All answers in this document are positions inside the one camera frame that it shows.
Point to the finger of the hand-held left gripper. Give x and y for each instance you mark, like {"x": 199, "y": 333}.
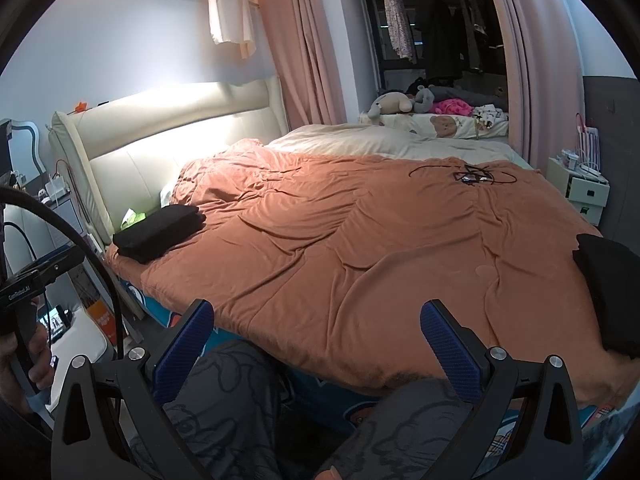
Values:
{"x": 57, "y": 265}

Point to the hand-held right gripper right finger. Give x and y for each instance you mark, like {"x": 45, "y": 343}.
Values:
{"x": 445, "y": 345}

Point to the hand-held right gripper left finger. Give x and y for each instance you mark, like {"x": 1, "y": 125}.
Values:
{"x": 185, "y": 350}

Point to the black pants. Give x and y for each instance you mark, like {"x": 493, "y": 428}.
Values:
{"x": 160, "y": 230}

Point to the person's left forearm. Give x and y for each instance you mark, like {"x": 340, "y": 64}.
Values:
{"x": 20, "y": 440}

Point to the person's left hand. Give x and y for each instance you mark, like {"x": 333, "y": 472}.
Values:
{"x": 42, "y": 360}

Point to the smartphone with lit screen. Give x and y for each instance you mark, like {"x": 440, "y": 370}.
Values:
{"x": 54, "y": 321}

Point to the bedside cabinet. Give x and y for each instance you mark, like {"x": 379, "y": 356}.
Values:
{"x": 65, "y": 210}

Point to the orange box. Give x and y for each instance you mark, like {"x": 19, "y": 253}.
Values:
{"x": 100, "y": 322}

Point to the person's left leg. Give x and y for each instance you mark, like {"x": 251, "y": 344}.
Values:
{"x": 225, "y": 410}

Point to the person's leg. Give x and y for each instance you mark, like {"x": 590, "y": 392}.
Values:
{"x": 225, "y": 410}
{"x": 400, "y": 435}

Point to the white charger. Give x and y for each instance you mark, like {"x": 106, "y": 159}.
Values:
{"x": 55, "y": 189}

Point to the green paper packet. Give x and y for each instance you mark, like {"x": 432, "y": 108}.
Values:
{"x": 132, "y": 217}

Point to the person's right leg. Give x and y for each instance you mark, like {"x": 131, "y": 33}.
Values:
{"x": 400, "y": 435}

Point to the printed teal bedsheet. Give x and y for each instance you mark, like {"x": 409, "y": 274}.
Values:
{"x": 350, "y": 412}

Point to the orange blanket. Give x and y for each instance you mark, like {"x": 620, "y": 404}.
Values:
{"x": 350, "y": 260}

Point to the small orange toy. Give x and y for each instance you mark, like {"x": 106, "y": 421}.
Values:
{"x": 80, "y": 106}

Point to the black garment pile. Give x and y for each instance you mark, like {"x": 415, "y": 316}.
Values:
{"x": 607, "y": 290}

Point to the cream padded headboard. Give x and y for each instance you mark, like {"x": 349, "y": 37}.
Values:
{"x": 165, "y": 130}

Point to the white nightstand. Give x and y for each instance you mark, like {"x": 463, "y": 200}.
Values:
{"x": 590, "y": 192}

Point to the cream duvet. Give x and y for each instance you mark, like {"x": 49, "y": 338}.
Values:
{"x": 375, "y": 142}

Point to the white power strip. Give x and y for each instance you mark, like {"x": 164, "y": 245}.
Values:
{"x": 592, "y": 174}

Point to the white printed cloth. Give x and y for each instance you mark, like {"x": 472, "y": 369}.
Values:
{"x": 490, "y": 115}

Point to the brown plush bear pink outfit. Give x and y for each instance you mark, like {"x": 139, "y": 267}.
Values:
{"x": 452, "y": 107}

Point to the beige plush bear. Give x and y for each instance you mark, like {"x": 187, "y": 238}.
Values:
{"x": 392, "y": 102}

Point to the grey plush toy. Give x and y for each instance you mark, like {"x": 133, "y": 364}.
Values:
{"x": 424, "y": 97}

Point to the pink striped bag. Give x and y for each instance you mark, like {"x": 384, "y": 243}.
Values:
{"x": 589, "y": 142}

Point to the pink curtain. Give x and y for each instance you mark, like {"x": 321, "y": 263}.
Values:
{"x": 305, "y": 50}
{"x": 540, "y": 60}

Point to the white hanging shirt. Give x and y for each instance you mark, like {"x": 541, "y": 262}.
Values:
{"x": 227, "y": 5}

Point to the black hanging coat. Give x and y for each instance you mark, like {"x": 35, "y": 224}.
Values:
{"x": 435, "y": 25}

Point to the dark hanging jacket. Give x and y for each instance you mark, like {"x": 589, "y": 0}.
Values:
{"x": 477, "y": 25}

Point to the floral hanging garment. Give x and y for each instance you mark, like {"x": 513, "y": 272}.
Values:
{"x": 397, "y": 20}

